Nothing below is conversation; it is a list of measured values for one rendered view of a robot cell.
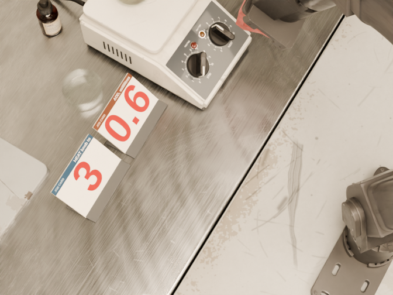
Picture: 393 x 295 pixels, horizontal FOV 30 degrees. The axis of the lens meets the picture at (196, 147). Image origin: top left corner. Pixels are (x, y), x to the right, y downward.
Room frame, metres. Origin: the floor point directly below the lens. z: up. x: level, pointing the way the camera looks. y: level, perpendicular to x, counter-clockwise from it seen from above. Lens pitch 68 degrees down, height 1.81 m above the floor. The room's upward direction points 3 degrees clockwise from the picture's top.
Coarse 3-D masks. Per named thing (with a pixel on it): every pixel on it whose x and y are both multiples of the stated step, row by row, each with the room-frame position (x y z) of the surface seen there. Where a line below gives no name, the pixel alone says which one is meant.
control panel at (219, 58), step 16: (208, 16) 0.52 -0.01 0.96; (224, 16) 0.53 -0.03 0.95; (192, 32) 0.50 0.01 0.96; (208, 32) 0.50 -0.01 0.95; (240, 32) 0.52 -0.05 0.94; (192, 48) 0.48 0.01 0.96; (208, 48) 0.48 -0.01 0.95; (224, 48) 0.49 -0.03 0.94; (240, 48) 0.50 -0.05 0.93; (176, 64) 0.45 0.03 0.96; (224, 64) 0.47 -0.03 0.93; (192, 80) 0.44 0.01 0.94; (208, 80) 0.44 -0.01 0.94
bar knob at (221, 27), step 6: (216, 24) 0.51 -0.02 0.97; (222, 24) 0.52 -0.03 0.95; (210, 30) 0.51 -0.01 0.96; (216, 30) 0.50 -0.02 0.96; (222, 30) 0.50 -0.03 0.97; (228, 30) 0.50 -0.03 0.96; (210, 36) 0.50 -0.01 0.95; (216, 36) 0.50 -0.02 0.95; (222, 36) 0.50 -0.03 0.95; (228, 36) 0.50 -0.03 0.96; (234, 36) 0.50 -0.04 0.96; (216, 42) 0.49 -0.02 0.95; (222, 42) 0.49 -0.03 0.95
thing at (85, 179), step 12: (96, 144) 0.34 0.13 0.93; (84, 156) 0.33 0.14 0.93; (96, 156) 0.33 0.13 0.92; (108, 156) 0.33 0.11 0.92; (84, 168) 0.31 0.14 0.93; (96, 168) 0.32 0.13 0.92; (108, 168) 0.32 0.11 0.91; (72, 180) 0.29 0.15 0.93; (84, 180) 0.30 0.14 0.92; (96, 180) 0.30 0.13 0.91; (60, 192) 0.28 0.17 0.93; (72, 192) 0.28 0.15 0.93; (84, 192) 0.28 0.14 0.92; (72, 204) 0.27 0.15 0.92; (84, 204) 0.27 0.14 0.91
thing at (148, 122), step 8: (136, 80) 0.44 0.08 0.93; (144, 88) 0.43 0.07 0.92; (112, 96) 0.41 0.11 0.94; (152, 104) 0.42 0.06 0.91; (160, 104) 0.42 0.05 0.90; (152, 112) 0.41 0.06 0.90; (160, 112) 0.41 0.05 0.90; (96, 120) 0.37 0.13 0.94; (144, 120) 0.39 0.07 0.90; (152, 120) 0.39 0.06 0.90; (136, 128) 0.38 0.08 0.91; (144, 128) 0.38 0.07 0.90; (152, 128) 0.38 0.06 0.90; (104, 136) 0.36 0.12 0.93; (136, 136) 0.37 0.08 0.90; (144, 136) 0.37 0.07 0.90; (112, 144) 0.36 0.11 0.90; (128, 144) 0.36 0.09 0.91; (136, 144) 0.36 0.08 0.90; (128, 152) 0.35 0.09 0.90; (136, 152) 0.35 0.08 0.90
